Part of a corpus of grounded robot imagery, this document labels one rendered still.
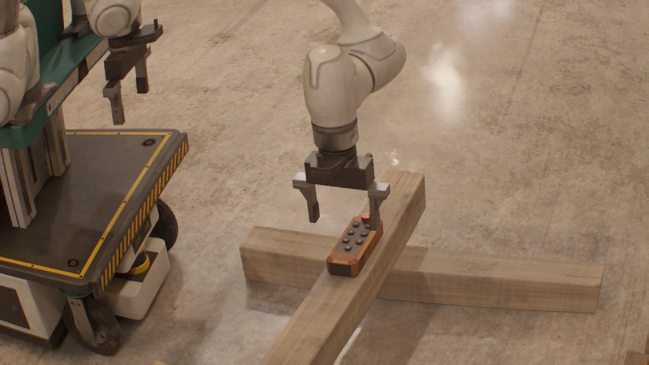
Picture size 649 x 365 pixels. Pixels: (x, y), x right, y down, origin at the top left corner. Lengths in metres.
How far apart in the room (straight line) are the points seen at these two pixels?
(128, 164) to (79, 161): 0.18
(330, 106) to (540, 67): 1.73
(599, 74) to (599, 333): 1.57
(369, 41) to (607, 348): 0.98
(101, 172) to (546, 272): 1.17
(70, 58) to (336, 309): 0.85
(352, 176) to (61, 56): 0.77
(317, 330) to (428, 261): 0.44
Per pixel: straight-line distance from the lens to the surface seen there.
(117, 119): 2.11
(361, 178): 2.22
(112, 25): 1.84
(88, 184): 2.62
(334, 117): 2.15
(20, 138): 2.14
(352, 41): 2.22
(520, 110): 3.41
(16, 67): 1.90
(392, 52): 2.25
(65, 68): 2.34
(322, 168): 2.16
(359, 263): 2.35
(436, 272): 2.51
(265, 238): 2.69
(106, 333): 2.46
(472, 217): 2.87
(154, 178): 2.57
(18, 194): 2.47
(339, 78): 2.11
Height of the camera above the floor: 1.60
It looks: 31 degrees down
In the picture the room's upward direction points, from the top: 7 degrees counter-clockwise
